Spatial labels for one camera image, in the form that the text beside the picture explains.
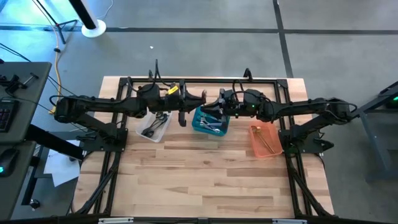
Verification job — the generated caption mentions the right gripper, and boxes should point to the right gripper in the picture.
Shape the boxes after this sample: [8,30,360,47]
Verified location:
[200,88,259,126]

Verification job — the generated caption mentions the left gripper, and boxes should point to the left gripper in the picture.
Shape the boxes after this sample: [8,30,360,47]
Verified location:
[161,80,207,128]

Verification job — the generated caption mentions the teal plastic bin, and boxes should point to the teal plastic bin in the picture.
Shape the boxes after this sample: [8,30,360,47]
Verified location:
[190,105,231,138]

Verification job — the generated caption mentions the clear plastic bin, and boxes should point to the clear plastic bin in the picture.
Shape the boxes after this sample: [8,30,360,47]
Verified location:
[135,111,173,144]

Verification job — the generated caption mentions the orange plastic bin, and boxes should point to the orange plastic bin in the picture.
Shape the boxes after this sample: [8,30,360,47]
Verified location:
[248,120,284,159]

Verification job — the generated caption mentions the black tower fan white base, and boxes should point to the black tower fan white base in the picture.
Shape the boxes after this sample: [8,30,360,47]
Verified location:
[68,0,108,39]

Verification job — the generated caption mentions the white paper sheets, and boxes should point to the white paper sheets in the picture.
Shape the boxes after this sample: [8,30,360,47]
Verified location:
[42,139,84,188]

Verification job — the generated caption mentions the black tripod stand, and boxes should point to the black tripod stand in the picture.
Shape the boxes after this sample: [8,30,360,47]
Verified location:
[30,0,78,45]

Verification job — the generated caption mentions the grey desk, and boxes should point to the grey desk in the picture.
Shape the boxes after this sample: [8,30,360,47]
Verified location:
[0,141,37,222]
[0,61,53,144]

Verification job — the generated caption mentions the black desk clamp stand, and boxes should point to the black desk clamp stand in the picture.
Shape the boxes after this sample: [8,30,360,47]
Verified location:
[0,72,40,96]

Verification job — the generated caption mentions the black keyboard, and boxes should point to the black keyboard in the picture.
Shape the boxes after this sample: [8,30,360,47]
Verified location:
[0,98,19,134]

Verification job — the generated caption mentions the black computer mouse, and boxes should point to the black computer mouse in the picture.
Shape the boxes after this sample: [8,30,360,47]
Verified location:
[0,147,19,179]

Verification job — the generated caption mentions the silver aluminium bracket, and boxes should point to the silver aluminium bracket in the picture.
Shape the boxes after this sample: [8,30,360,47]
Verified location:
[272,218,308,224]
[97,217,135,224]

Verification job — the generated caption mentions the yellow cable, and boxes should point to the yellow cable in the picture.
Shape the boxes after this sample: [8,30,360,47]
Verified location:
[49,26,62,114]

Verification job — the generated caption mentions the grey metal cart frame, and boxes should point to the grey metal cart frame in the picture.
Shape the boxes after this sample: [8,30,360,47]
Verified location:
[351,80,398,183]

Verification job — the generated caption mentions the black floor cable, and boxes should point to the black floor cable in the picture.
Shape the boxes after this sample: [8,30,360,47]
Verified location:
[0,42,32,63]

